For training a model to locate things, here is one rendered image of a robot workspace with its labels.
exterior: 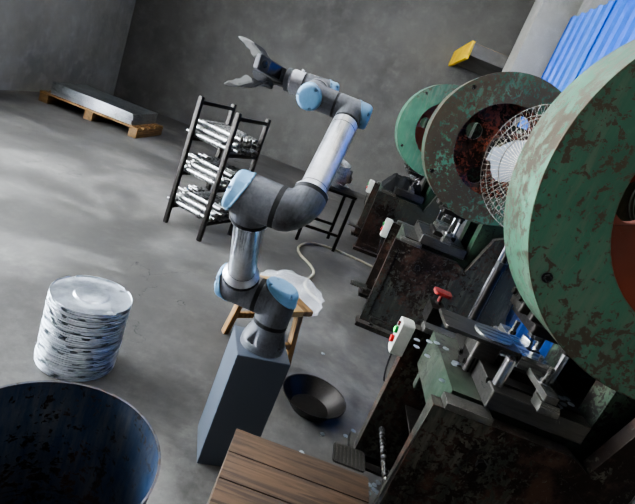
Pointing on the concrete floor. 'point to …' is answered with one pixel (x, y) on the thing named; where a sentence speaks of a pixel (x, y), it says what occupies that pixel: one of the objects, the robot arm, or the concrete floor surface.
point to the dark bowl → (313, 397)
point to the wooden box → (282, 476)
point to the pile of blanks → (77, 344)
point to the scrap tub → (64, 446)
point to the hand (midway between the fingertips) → (230, 59)
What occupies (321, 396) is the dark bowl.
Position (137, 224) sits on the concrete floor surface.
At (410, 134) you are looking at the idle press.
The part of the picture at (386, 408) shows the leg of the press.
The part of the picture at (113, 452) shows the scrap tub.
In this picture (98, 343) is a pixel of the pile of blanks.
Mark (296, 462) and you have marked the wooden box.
